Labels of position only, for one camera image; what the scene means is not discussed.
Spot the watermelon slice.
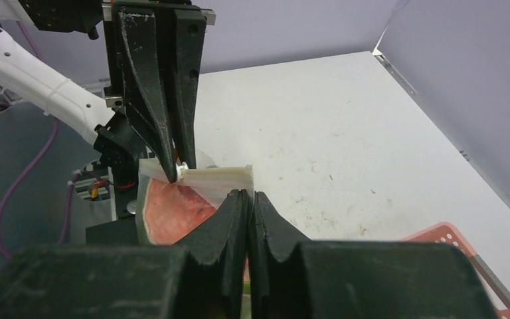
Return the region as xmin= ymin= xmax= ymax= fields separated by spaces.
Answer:
xmin=141 ymin=179 xmax=216 ymax=245

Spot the clear zip top bag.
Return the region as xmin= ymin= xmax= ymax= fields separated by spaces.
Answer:
xmin=135 ymin=156 xmax=254 ymax=318

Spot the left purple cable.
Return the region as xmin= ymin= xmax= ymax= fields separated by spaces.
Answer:
xmin=0 ymin=0 xmax=80 ymax=261

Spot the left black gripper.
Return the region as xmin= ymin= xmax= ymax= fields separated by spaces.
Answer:
xmin=20 ymin=1 xmax=216 ymax=183

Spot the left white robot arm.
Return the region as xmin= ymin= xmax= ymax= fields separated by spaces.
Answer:
xmin=0 ymin=1 xmax=216 ymax=184

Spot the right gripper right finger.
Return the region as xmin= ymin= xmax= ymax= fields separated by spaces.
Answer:
xmin=248 ymin=192 xmax=497 ymax=318

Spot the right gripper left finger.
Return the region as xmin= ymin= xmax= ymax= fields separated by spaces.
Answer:
xmin=0 ymin=189 xmax=249 ymax=318

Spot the pink plastic basket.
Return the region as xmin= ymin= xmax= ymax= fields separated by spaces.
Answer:
xmin=403 ymin=222 xmax=510 ymax=318

